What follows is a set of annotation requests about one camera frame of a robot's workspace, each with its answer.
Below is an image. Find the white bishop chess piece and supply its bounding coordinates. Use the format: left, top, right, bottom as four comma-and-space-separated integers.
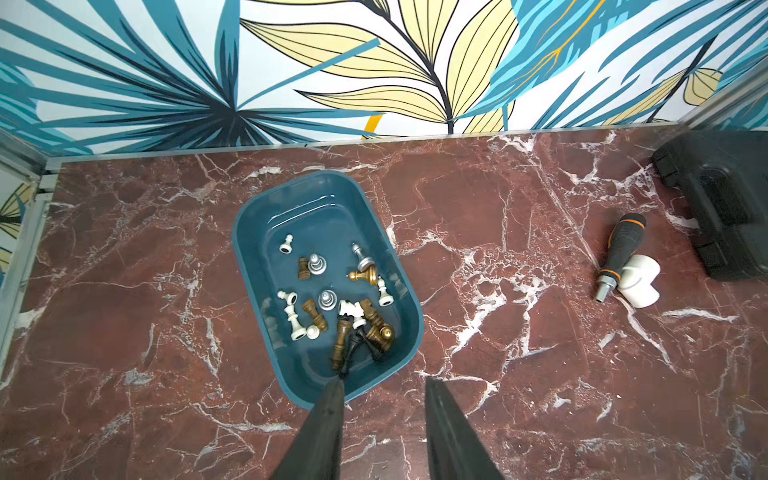
377, 276, 394, 307

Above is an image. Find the white pipe fitting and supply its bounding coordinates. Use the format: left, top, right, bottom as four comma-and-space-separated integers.
618, 254, 661, 309

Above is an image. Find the black and white bottle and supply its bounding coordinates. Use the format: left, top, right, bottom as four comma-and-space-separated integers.
594, 213, 647, 303

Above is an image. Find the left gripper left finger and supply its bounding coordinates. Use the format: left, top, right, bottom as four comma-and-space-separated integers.
270, 378, 345, 479

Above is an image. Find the black pawn chess piece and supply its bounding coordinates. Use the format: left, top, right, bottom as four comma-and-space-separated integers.
339, 333, 363, 378

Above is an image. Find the white pawn chess piece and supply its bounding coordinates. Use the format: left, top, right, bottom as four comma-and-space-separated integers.
279, 234, 294, 255

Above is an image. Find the teal plastic storage box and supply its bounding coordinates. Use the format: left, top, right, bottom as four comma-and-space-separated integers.
232, 171, 425, 409

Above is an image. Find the silver bishop chess piece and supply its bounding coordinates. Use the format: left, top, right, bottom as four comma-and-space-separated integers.
352, 242, 375, 272

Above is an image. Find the gold bishop chess piece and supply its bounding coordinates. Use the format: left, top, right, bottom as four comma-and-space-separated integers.
360, 299, 395, 352

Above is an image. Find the gold pawn chess piece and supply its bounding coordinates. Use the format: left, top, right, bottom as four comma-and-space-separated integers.
347, 265, 379, 286

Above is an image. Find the dark brown chess piece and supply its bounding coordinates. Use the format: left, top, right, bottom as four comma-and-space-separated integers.
302, 299, 328, 332

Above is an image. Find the silver pawn chess piece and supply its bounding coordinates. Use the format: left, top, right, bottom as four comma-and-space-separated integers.
317, 289, 338, 311
308, 253, 327, 276

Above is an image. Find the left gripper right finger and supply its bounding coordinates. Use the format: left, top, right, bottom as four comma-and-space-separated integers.
425, 378, 503, 479

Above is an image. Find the black plastic case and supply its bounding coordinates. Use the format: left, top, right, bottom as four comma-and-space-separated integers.
651, 130, 767, 281

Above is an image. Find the white knight chess piece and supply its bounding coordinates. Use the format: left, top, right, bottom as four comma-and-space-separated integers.
339, 300, 366, 330

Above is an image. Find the small brown chess piece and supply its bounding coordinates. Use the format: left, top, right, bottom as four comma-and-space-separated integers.
298, 257, 311, 280

